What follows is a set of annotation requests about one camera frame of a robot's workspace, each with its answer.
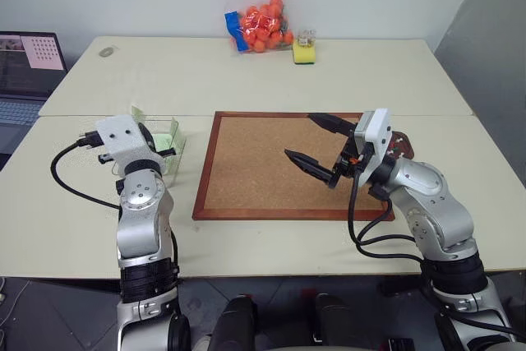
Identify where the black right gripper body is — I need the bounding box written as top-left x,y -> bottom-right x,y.
333,132 -> 367,178

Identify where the dark rounded shape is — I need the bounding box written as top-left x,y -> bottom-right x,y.
211,295 -> 258,351
314,293 -> 371,351

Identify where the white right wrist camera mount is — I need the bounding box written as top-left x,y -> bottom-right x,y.
353,108 -> 392,187

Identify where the blue packet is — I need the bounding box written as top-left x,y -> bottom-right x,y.
224,10 -> 247,51

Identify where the clear plastic box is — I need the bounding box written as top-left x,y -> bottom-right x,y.
131,104 -> 187,186

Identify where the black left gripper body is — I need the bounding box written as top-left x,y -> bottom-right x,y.
137,122 -> 157,153

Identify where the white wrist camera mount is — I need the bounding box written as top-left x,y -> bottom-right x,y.
353,108 -> 392,187
95,114 -> 164,171

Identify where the bag of orange balls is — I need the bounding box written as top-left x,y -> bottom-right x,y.
224,0 -> 296,53

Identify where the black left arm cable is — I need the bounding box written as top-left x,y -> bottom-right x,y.
50,131 -> 122,208

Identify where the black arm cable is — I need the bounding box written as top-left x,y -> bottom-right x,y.
347,169 -> 427,264
50,131 -> 122,208

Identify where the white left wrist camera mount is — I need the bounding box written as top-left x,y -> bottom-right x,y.
95,114 -> 164,171

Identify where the cork board with wooden frame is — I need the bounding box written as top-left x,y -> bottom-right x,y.
191,110 -> 395,222

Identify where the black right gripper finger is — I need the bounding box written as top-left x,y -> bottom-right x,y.
307,112 -> 359,137
284,148 -> 342,191

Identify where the yellow and green sponge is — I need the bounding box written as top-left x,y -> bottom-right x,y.
292,40 -> 317,67

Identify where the grey laptop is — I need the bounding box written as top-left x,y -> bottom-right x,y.
0,31 -> 69,155

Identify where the small glass jar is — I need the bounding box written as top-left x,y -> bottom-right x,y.
296,28 -> 316,47

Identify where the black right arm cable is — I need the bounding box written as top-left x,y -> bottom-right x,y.
347,169 -> 427,264

